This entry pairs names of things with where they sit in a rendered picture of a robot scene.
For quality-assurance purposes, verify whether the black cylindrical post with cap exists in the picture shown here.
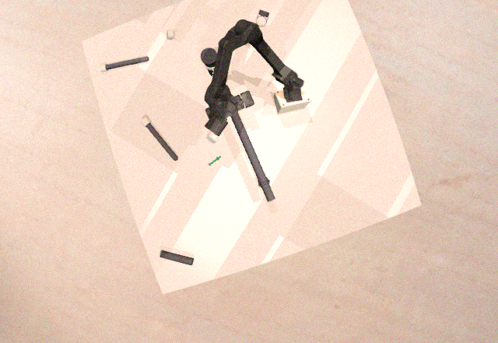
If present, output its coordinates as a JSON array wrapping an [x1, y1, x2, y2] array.
[[200, 47, 217, 76]]

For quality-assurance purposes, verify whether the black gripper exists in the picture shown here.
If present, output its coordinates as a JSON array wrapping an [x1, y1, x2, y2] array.
[[205, 91, 254, 119]]

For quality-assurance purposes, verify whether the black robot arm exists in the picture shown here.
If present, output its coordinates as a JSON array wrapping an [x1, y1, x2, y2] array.
[[204, 19, 305, 136]]

